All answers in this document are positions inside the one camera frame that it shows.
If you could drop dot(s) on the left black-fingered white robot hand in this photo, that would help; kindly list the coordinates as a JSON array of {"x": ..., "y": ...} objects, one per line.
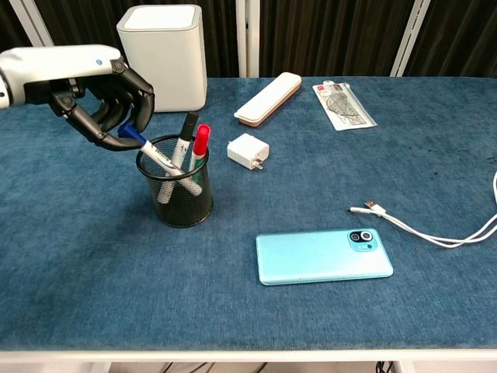
[{"x": 58, "y": 66}]

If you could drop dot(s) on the blue capped marker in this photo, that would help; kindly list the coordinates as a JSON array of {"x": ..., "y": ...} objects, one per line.
[{"x": 155, "y": 152}]

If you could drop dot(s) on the black capped marker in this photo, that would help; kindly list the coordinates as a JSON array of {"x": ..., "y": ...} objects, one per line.
[{"x": 189, "y": 126}]

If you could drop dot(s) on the red capped marker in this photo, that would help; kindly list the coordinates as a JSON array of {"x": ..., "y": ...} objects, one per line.
[{"x": 202, "y": 140}]

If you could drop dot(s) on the black mesh pen holder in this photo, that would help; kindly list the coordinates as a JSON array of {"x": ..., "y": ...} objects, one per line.
[{"x": 182, "y": 211}]

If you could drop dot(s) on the black pleated curtain panel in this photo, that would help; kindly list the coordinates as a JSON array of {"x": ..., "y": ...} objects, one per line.
[
  {"x": 11, "y": 23},
  {"x": 330, "y": 39},
  {"x": 219, "y": 39},
  {"x": 466, "y": 39}
]

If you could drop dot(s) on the white square bin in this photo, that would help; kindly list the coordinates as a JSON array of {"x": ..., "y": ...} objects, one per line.
[{"x": 167, "y": 66}]

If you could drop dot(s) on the blue table cloth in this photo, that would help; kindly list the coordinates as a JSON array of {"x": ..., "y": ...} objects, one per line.
[{"x": 97, "y": 252}]

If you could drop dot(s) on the white charger plug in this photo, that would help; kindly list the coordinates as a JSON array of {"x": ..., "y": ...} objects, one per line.
[{"x": 246, "y": 151}]

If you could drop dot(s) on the cream pencil case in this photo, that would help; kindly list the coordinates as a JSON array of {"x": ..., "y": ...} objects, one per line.
[{"x": 268, "y": 99}]

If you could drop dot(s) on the packaged ruler set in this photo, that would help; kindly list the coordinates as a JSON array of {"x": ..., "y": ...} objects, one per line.
[{"x": 343, "y": 105}]

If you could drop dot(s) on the turquoise smartphone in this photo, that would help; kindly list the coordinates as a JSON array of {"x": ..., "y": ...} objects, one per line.
[{"x": 310, "y": 258}]

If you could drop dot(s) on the white partition post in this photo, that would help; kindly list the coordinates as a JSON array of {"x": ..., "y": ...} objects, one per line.
[
  {"x": 247, "y": 35},
  {"x": 37, "y": 21},
  {"x": 411, "y": 35}
]

